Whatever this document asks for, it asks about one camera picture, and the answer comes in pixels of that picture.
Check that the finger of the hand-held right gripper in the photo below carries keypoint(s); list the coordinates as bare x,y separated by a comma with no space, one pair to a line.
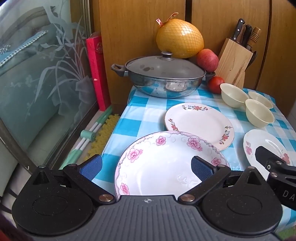
266,156

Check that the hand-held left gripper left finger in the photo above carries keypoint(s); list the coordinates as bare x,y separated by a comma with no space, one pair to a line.
91,166

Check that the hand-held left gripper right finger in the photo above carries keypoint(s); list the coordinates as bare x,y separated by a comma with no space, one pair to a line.
200,168

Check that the small pink flower plate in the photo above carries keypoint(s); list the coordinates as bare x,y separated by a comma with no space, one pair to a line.
251,139

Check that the large pink flower plate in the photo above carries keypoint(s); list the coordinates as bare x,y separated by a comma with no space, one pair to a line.
159,169

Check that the cream bowl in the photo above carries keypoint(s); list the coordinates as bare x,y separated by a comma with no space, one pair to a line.
259,113
261,98
232,93

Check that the green white plastic rods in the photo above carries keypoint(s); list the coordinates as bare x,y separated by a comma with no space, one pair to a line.
87,135

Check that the yellow bumpy mat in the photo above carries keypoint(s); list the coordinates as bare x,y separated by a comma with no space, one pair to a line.
104,133

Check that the red flower rimmed plate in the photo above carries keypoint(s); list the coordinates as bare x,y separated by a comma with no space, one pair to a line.
198,122

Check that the blue white checkered tablecloth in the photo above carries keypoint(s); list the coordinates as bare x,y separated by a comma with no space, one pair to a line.
143,113

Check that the red tomato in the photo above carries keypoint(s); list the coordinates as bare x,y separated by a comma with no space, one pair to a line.
215,85

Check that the red flat box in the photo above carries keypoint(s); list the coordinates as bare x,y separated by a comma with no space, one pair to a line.
98,74

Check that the black scissors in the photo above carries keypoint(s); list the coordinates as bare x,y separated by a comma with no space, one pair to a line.
253,58

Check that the wooden cabinet door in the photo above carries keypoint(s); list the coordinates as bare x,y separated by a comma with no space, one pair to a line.
281,58
217,16
134,30

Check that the wooden knife block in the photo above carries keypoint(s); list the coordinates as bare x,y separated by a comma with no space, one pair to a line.
233,60

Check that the etched glass sliding door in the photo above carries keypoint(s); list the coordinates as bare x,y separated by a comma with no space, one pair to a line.
39,76

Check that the red apple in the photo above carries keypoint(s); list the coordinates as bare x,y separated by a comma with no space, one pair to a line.
207,60

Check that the grey pot lid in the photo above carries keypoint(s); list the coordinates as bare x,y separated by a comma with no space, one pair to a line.
161,67

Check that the pomelo in yellow net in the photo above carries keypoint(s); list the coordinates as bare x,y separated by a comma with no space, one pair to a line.
180,38

